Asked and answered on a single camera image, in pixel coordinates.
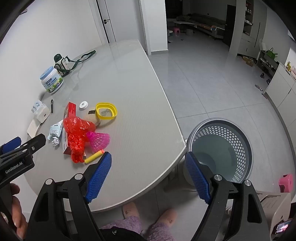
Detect pink plastic stool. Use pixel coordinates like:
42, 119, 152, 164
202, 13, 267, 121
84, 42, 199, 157
279, 174, 294, 193

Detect beige plush ball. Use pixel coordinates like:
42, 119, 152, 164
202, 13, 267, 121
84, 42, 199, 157
87, 109, 102, 127

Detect full cream milk powder jar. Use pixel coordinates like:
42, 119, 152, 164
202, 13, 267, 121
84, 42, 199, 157
39, 66, 64, 94

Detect person's purple fuzzy pants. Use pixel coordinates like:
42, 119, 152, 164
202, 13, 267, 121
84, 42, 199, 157
99, 215, 175, 241

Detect pink mesh net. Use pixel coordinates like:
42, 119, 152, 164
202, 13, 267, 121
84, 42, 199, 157
86, 131, 110, 153

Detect low white table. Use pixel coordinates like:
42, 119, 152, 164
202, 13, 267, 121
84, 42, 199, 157
173, 20, 197, 33

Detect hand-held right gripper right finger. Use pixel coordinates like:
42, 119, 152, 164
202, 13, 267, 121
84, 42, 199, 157
185, 152, 271, 241

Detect paper notebook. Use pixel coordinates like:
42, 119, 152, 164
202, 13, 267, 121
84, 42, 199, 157
26, 118, 44, 137

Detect smartphone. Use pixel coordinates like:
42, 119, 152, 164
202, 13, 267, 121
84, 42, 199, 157
273, 219, 293, 234

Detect white door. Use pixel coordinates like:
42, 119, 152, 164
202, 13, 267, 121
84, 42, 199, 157
97, 0, 116, 43

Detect green handbag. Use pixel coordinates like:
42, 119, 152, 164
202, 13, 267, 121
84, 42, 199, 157
265, 47, 278, 61

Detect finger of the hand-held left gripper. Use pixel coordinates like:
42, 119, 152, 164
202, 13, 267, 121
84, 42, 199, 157
17, 133, 47, 154
0, 137, 22, 155

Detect grey shoe rack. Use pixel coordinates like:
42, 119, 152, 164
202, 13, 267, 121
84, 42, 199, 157
255, 50, 281, 78

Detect white low cabinet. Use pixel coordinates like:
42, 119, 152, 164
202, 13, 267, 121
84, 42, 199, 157
266, 62, 296, 112

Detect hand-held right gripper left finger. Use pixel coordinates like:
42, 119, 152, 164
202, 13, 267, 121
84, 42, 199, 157
26, 151, 112, 241

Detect person's left hand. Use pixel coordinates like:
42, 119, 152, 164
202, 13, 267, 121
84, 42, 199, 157
0, 183, 27, 240

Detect tissue pack in plastic wrap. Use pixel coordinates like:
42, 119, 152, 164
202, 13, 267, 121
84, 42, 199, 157
31, 100, 51, 123

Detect yellow foam stick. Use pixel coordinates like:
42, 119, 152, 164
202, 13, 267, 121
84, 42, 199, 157
84, 149, 103, 164

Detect red plastic bag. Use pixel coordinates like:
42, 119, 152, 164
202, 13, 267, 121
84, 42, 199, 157
63, 116, 96, 164

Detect dark sofa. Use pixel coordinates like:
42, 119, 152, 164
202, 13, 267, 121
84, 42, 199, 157
176, 13, 226, 39

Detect white bottle with green strap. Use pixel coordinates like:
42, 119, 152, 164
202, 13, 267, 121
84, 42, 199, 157
54, 50, 96, 77

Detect grey perforated trash basket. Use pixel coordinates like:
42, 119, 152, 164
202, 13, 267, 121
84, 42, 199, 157
184, 118, 253, 192

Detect blue and white packet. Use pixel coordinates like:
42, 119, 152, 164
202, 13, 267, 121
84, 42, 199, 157
47, 120, 64, 141

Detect red toothpaste box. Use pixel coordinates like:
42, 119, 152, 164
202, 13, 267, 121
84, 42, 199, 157
62, 101, 78, 155

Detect tall grey cabinet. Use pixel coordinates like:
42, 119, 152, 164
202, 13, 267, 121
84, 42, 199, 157
237, 0, 267, 59

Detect yellow plastic bowl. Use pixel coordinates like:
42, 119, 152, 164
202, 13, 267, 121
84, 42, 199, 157
95, 103, 117, 120

